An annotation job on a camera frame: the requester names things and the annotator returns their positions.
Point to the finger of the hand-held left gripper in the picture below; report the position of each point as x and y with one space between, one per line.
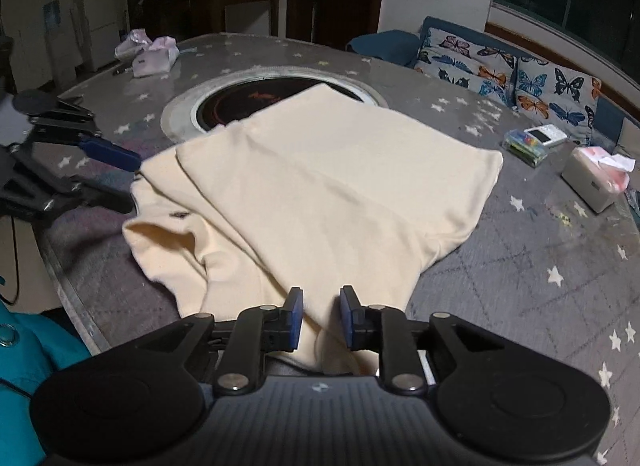
95 193
112 153

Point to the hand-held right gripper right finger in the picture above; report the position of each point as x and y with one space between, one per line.
346 322

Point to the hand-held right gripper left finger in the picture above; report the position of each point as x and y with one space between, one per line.
296 320

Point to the cream garment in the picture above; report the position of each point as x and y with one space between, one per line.
325 185

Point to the pink tissue pack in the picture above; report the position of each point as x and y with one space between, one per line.
155 59

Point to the white refrigerator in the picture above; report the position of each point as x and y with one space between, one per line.
102 20

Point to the pink white plastic bag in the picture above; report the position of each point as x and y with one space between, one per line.
130 45

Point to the round black induction cooktop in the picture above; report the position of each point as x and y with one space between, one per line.
225 105

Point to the grey star-print tablecloth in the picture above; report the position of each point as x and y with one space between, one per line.
500 271

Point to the teal jacket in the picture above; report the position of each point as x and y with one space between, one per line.
30 371

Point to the wooden sideboard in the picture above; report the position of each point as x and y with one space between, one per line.
245 8

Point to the clear plastic box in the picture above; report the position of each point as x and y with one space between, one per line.
524 148

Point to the white remote control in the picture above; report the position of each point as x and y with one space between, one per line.
545 135

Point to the blue sofa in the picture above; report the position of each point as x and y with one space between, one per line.
385 43

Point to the butterfly print cushion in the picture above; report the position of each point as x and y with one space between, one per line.
560 98
465 65

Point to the white tissue box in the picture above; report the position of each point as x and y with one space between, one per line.
592 180

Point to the grey cushion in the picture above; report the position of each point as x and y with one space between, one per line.
629 138

